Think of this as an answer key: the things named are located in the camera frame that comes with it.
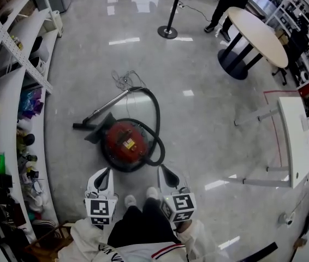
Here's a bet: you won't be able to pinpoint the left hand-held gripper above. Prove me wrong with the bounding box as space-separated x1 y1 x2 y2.
84 167 118 226

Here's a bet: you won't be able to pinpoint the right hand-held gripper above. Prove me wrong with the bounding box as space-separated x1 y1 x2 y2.
157 165 197 224

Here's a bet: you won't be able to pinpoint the red vacuum cleaner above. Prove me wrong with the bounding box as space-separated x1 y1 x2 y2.
72 87 166 174

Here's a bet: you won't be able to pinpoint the person's right forearm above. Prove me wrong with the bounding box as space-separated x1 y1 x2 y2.
175 219 228 262

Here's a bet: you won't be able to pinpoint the person's left forearm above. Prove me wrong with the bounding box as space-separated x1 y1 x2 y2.
58 218 111 262

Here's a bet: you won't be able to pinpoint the person's right white shoe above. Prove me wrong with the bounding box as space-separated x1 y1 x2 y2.
146 186 159 200

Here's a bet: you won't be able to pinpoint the person's white shoe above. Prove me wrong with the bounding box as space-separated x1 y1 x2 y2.
146 186 159 200
123 194 138 209

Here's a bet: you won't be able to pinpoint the person's left white shoe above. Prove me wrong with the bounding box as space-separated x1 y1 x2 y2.
123 194 138 209

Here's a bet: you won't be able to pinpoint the person's black trousers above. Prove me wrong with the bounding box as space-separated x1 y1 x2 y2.
107 197 182 248

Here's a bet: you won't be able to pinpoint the person's white jacket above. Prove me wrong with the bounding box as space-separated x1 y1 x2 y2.
87 240 189 262

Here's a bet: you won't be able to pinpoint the wooden chair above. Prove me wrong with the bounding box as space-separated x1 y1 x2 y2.
23 222 75 262

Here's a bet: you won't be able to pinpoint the black rounded cap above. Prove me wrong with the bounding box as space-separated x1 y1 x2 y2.
23 133 36 148

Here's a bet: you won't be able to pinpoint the purple foil bundle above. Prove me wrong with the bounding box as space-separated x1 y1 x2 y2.
17 88 46 120

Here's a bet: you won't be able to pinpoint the black head rig bar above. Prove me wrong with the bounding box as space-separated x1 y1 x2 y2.
237 241 279 262

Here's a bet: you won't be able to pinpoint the white metal shelving unit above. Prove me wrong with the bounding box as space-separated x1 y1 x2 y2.
0 0 64 262

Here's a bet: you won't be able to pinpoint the white round floor device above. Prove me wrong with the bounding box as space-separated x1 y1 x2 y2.
278 211 297 227

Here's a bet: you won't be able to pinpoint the white rectangular desk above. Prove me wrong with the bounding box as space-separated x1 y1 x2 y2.
221 96 309 190

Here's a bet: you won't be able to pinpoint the white printed cup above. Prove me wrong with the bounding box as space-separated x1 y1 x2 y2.
28 55 46 74

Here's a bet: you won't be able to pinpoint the black coat stand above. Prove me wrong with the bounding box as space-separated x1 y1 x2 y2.
157 0 185 40

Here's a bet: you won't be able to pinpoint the red bin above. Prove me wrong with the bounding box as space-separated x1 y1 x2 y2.
298 81 309 97

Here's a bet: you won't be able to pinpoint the white waste bin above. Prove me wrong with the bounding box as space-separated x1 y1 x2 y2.
51 9 63 37

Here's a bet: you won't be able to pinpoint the round beige table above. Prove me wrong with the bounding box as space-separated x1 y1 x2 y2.
217 6 289 81

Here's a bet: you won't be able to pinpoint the black office chair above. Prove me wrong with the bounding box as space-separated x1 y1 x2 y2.
271 27 309 86

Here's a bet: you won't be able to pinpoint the grey power cable coil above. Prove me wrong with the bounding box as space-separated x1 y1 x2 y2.
111 69 147 92

